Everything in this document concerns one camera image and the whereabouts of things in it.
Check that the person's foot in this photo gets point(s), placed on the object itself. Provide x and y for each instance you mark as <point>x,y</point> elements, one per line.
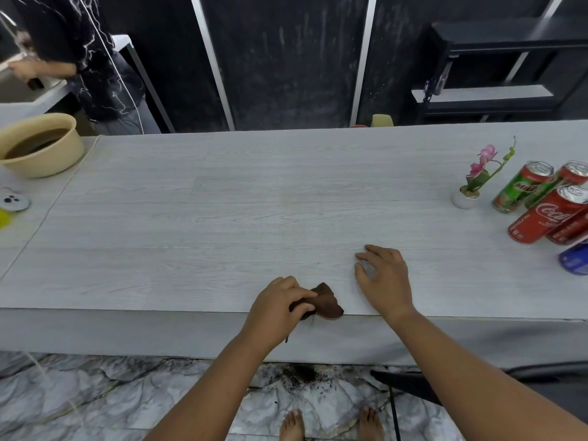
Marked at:
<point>291,427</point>
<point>370,424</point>

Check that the person's right middle finger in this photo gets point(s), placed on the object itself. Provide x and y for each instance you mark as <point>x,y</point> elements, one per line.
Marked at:
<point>379,250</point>

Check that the person's right hand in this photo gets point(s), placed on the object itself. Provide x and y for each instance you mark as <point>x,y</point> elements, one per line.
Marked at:
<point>388,284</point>

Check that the brown cloth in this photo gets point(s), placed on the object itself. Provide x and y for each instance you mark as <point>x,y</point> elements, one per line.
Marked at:
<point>327,304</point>

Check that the red drink can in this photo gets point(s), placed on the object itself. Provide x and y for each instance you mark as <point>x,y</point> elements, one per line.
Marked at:
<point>572,231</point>
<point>544,215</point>

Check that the beige basin with brown water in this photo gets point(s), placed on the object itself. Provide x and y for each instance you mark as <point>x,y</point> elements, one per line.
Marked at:
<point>43,149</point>

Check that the person's left forearm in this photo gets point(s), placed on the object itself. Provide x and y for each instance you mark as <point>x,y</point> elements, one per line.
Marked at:
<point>216,390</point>

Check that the black shelf rack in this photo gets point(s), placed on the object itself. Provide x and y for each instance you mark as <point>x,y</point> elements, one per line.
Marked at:
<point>505,41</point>

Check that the green drink can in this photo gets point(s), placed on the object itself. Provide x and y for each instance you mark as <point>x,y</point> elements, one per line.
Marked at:
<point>567,175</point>
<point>521,187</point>

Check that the pile of dark dirt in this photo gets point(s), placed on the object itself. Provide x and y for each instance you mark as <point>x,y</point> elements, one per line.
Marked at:
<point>305,376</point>

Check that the silver metal post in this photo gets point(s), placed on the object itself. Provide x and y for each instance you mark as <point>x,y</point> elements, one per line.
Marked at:
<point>364,59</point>
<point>211,59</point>

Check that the small black object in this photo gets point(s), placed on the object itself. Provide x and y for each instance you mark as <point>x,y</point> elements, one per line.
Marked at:
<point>35,83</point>

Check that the yellow object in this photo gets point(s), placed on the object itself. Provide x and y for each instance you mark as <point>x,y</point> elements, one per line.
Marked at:
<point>3,219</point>

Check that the white side table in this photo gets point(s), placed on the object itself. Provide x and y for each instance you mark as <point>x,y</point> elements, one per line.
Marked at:
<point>142,73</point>

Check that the white potted pink orchid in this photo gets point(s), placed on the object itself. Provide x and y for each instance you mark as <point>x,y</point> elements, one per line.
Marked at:
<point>477,176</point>

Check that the person's right thumb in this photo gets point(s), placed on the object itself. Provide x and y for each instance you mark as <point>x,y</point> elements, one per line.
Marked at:
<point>360,275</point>

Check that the blue drink can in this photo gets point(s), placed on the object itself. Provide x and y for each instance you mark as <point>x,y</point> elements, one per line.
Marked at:
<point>575,260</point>

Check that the silver faucet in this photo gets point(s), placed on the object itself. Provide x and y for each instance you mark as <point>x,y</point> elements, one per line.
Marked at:
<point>9,29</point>

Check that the person's left hand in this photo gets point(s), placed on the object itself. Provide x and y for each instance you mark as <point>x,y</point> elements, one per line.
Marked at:
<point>268,316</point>

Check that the person's right foot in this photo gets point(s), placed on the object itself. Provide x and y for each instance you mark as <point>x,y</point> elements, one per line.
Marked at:
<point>370,424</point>

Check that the person's left thumb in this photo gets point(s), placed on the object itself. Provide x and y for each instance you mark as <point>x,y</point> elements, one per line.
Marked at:
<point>307,311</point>

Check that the yellow-green stool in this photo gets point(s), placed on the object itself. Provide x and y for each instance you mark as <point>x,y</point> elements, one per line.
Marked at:
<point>382,120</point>

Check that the white sink counter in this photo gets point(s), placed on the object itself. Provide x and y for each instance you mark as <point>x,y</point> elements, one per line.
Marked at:
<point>32,98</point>

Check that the small white round gadget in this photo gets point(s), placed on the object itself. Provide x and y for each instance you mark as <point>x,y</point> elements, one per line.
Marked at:
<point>11,199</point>

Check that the person's right forearm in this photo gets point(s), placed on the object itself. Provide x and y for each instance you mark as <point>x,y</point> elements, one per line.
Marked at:
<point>468,381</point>

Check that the black chair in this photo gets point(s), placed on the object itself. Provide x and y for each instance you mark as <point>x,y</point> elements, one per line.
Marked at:
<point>413,383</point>

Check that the person's left foot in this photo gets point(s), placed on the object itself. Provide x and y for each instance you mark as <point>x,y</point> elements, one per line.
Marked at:
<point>291,427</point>

